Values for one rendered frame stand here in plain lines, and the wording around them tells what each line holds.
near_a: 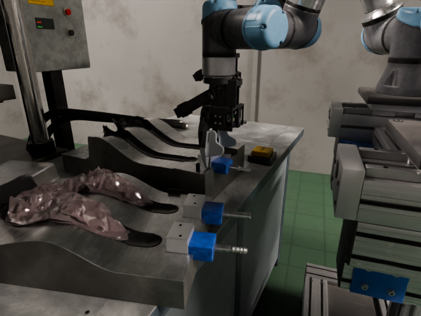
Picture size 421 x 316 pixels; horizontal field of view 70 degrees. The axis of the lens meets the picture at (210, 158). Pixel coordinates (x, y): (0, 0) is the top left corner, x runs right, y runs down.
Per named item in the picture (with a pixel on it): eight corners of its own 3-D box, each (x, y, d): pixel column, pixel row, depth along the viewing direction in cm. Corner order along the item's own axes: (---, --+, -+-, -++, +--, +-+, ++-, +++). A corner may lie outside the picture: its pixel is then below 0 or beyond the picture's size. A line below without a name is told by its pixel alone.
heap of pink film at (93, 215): (157, 197, 66) (155, 164, 63) (121, 249, 49) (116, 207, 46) (51, 189, 70) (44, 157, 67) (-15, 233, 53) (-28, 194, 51)
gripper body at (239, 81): (231, 135, 67) (232, 79, 63) (197, 130, 71) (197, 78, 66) (243, 127, 73) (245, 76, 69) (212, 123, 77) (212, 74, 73)
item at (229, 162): (253, 177, 75) (254, 157, 73) (246, 185, 71) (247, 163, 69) (207, 168, 80) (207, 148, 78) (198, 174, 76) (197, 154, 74)
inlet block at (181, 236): (247, 254, 53) (249, 228, 51) (245, 274, 48) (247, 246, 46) (175, 246, 55) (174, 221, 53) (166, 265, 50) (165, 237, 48)
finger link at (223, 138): (235, 162, 77) (232, 130, 72) (214, 158, 79) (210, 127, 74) (239, 155, 79) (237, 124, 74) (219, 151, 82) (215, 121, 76)
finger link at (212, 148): (218, 172, 68) (224, 131, 67) (196, 167, 71) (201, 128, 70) (224, 170, 71) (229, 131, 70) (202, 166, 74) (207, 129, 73)
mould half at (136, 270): (212, 217, 69) (212, 173, 65) (184, 310, 45) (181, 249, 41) (20, 199, 77) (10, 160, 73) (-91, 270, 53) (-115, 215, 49)
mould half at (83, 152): (244, 170, 95) (245, 129, 90) (205, 208, 73) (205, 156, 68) (122, 147, 116) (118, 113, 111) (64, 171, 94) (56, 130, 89)
